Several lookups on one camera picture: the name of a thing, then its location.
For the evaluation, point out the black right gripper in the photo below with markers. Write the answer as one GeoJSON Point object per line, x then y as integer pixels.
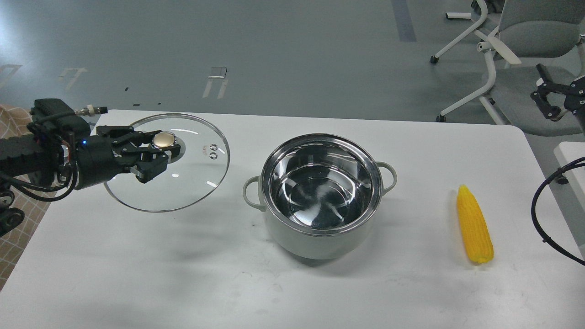
{"type": "Point", "coordinates": [574, 101]}

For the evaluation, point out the yellow corn cob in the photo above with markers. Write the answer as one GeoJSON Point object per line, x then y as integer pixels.
{"type": "Point", "coordinates": [473, 228]}

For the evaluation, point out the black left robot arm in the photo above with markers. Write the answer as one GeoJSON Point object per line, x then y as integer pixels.
{"type": "Point", "coordinates": [59, 155]}

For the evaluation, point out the glass pot lid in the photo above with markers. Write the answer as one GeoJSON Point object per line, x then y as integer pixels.
{"type": "Point", "coordinates": [199, 168]}

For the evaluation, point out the grey steel cooking pot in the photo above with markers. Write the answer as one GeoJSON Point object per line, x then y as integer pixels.
{"type": "Point", "coordinates": [318, 193]}

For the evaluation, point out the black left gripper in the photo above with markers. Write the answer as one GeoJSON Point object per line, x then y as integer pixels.
{"type": "Point", "coordinates": [96, 162]}

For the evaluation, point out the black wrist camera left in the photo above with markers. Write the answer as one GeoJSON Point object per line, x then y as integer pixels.
{"type": "Point", "coordinates": [58, 117]}

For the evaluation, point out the grey office chair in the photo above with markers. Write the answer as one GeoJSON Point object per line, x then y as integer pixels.
{"type": "Point", "coordinates": [510, 30]}

